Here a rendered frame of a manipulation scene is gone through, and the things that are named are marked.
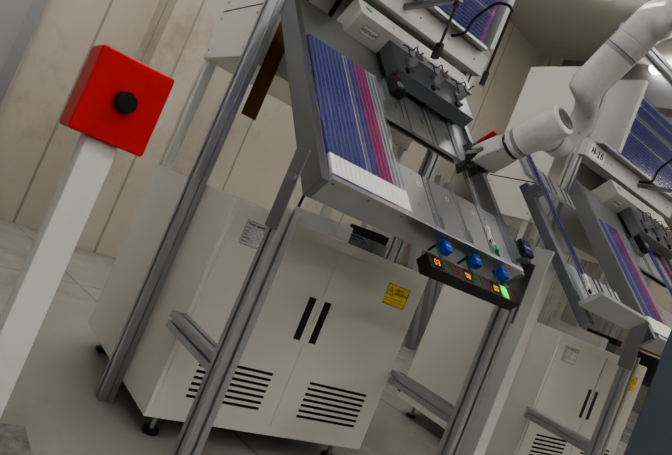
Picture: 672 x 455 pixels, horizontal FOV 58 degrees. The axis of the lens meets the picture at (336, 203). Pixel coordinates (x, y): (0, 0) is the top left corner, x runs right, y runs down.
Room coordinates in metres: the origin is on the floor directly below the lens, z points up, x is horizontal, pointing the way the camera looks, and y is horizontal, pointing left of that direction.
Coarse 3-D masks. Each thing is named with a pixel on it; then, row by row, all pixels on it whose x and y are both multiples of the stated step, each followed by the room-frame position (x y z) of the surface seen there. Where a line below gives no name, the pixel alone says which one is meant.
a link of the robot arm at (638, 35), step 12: (660, 0) 1.37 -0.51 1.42; (636, 12) 1.41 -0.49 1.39; (648, 12) 1.37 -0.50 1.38; (660, 12) 1.34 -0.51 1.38; (624, 24) 1.42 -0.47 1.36; (636, 24) 1.39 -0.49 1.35; (648, 24) 1.37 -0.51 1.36; (660, 24) 1.34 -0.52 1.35; (612, 36) 1.44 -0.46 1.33; (624, 36) 1.41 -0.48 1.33; (636, 36) 1.39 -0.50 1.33; (648, 36) 1.39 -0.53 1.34; (660, 36) 1.37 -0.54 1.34; (624, 48) 1.41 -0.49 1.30; (636, 48) 1.40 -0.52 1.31; (648, 48) 1.41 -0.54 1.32; (636, 60) 1.42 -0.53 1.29
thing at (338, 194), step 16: (336, 176) 1.22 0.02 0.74; (320, 192) 1.23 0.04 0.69; (336, 192) 1.24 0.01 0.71; (352, 192) 1.24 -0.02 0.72; (368, 192) 1.26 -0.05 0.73; (336, 208) 1.28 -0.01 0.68; (352, 208) 1.28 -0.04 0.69; (368, 208) 1.29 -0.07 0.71; (384, 208) 1.30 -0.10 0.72; (400, 208) 1.32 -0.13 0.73; (368, 224) 1.34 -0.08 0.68; (384, 224) 1.34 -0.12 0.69; (400, 224) 1.35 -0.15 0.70; (416, 224) 1.36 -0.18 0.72; (432, 224) 1.38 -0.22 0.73; (416, 240) 1.41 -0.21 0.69; (432, 240) 1.41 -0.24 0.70; (448, 240) 1.42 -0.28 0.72; (464, 240) 1.44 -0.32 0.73; (448, 256) 1.48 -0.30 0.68; (464, 256) 1.48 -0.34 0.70; (480, 256) 1.49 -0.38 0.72; (496, 256) 1.51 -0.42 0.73; (480, 272) 1.55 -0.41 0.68; (512, 272) 1.57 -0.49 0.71
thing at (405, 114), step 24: (312, 24) 1.60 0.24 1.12; (336, 24) 1.71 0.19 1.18; (336, 48) 1.62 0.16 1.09; (360, 48) 1.73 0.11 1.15; (312, 72) 1.46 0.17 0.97; (384, 96) 1.65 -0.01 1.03; (408, 96) 1.77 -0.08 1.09; (408, 120) 1.67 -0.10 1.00; (432, 120) 1.79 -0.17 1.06; (432, 144) 1.71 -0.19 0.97
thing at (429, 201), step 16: (416, 176) 1.51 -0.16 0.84; (416, 192) 1.46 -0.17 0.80; (432, 192) 1.52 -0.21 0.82; (448, 192) 1.59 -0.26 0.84; (416, 208) 1.42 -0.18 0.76; (432, 208) 1.47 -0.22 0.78; (448, 208) 1.53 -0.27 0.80; (464, 208) 1.60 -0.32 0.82; (448, 224) 1.48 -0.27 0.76; (464, 224) 1.54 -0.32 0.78; (480, 224) 1.61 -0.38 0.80; (496, 224) 1.68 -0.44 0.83; (480, 240) 1.56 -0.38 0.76; (496, 240) 1.62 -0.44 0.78
